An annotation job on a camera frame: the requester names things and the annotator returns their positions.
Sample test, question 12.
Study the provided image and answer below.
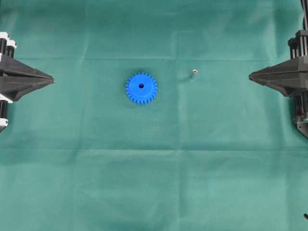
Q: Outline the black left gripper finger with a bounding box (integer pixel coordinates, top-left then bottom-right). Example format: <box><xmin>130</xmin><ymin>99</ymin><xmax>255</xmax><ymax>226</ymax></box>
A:
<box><xmin>0</xmin><ymin>73</ymin><xmax>54</xmax><ymax>103</ymax></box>
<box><xmin>0</xmin><ymin>56</ymin><xmax>53</xmax><ymax>79</ymax></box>

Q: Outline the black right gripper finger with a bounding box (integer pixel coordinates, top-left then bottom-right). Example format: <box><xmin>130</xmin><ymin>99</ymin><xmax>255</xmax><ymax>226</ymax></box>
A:
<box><xmin>249</xmin><ymin>73</ymin><xmax>308</xmax><ymax>97</ymax></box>
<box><xmin>249</xmin><ymin>57</ymin><xmax>308</xmax><ymax>78</ymax></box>

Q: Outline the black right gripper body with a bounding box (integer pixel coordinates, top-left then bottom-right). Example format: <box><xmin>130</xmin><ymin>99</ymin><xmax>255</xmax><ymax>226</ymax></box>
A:
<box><xmin>288</xmin><ymin>30</ymin><xmax>308</xmax><ymax>137</ymax></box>

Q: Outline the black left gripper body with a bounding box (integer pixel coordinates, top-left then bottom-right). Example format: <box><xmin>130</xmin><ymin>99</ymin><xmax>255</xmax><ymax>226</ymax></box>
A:
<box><xmin>0</xmin><ymin>31</ymin><xmax>18</xmax><ymax>132</ymax></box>

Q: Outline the blue plastic gear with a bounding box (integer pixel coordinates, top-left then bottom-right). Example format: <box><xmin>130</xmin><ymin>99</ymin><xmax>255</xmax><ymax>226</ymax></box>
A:
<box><xmin>125</xmin><ymin>73</ymin><xmax>158</xmax><ymax>105</ymax></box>

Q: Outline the green table cloth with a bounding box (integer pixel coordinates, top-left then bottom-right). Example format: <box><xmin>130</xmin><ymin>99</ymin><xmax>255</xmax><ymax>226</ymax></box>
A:
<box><xmin>0</xmin><ymin>0</ymin><xmax>308</xmax><ymax>231</ymax></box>

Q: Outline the thin black cable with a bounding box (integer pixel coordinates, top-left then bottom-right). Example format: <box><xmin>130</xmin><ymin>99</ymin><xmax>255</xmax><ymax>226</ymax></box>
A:
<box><xmin>299</xmin><ymin>0</ymin><xmax>308</xmax><ymax>32</ymax></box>

